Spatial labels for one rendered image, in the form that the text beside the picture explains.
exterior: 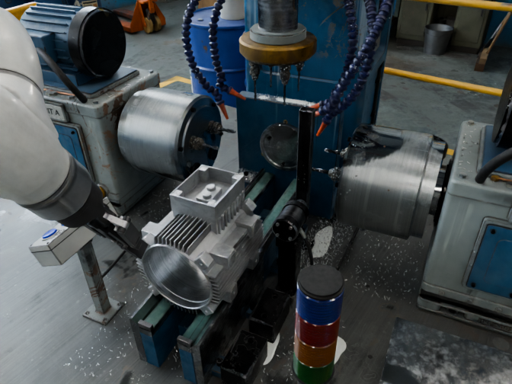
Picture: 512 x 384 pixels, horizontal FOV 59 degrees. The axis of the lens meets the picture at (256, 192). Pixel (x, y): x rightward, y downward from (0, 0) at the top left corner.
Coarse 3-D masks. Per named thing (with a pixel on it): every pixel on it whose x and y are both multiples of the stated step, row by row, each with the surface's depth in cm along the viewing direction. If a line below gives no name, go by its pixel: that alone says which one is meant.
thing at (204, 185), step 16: (192, 176) 91; (208, 176) 94; (224, 176) 93; (240, 176) 90; (192, 192) 91; (208, 192) 88; (224, 192) 91; (240, 192) 91; (176, 208) 87; (192, 208) 85; (208, 208) 83; (224, 208) 86; (240, 208) 92; (208, 224) 85; (224, 224) 88
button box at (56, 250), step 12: (108, 204) 97; (60, 228) 90; (72, 228) 89; (84, 228) 91; (48, 240) 86; (60, 240) 86; (72, 240) 88; (84, 240) 90; (36, 252) 87; (48, 252) 85; (60, 252) 86; (72, 252) 88; (48, 264) 88; (60, 264) 86
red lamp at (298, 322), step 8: (296, 312) 60; (296, 320) 60; (304, 320) 58; (336, 320) 58; (296, 328) 61; (304, 328) 59; (312, 328) 58; (320, 328) 58; (328, 328) 58; (336, 328) 59; (304, 336) 60; (312, 336) 59; (320, 336) 59; (328, 336) 59; (336, 336) 60; (312, 344) 60; (320, 344) 60; (328, 344) 60
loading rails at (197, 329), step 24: (264, 168) 133; (264, 192) 129; (288, 192) 125; (264, 216) 128; (264, 240) 107; (264, 264) 110; (240, 288) 96; (144, 312) 90; (168, 312) 92; (192, 312) 102; (216, 312) 89; (240, 312) 99; (144, 336) 89; (168, 336) 94; (192, 336) 86; (216, 336) 89; (144, 360) 95; (192, 360) 86; (216, 360) 92
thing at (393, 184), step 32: (384, 128) 102; (352, 160) 98; (384, 160) 96; (416, 160) 94; (352, 192) 98; (384, 192) 95; (416, 192) 93; (352, 224) 106; (384, 224) 99; (416, 224) 97
